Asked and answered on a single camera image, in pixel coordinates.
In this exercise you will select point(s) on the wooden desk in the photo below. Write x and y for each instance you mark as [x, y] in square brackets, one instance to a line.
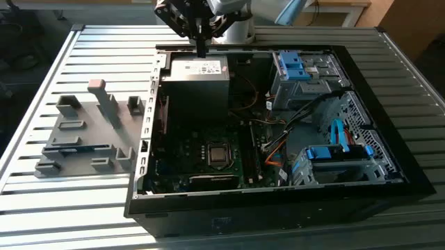
[333, 7]

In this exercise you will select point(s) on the dark wheeled cart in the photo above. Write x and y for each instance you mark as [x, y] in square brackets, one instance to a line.
[20, 52]

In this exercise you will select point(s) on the silver disk bay cage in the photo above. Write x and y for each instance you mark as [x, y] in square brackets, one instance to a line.
[296, 91]

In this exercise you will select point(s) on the silver CPU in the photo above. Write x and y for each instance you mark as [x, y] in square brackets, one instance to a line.
[219, 153]

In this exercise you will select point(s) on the grey power supply unit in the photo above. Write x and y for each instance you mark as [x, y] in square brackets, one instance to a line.
[194, 88]

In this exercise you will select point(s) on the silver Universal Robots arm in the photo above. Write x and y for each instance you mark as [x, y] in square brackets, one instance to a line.
[239, 28]

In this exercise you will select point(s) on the grey parts rack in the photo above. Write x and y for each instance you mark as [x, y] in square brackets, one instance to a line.
[90, 122]

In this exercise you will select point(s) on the wide blue disk carrier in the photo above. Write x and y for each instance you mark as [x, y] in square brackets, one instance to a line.
[324, 153]

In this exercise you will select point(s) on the installed dark RAM stick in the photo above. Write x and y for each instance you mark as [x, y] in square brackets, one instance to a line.
[255, 151]

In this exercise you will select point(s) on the metal CPU socket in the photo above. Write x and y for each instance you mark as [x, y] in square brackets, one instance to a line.
[209, 156]

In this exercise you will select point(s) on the tall blue disk carrier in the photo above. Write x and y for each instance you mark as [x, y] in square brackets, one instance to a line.
[293, 65]

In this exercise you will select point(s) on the small blue latch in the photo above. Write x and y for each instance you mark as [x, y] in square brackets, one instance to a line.
[368, 151]

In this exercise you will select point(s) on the green RAM stick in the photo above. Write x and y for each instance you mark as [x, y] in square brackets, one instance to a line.
[79, 149]

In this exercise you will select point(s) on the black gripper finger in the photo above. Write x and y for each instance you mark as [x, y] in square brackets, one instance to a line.
[197, 31]
[206, 31]

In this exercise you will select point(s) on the brown wooden cabinet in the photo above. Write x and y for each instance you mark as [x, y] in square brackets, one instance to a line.
[410, 23]

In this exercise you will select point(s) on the black graphics card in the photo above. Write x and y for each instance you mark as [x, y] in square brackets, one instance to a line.
[214, 181]

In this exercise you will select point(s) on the green motherboard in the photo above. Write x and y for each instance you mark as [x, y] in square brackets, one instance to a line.
[187, 153]

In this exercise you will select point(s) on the black open PC case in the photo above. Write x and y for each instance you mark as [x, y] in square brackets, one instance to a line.
[243, 216]

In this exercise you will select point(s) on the silver disk bay with disk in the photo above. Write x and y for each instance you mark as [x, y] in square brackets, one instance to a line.
[348, 166]

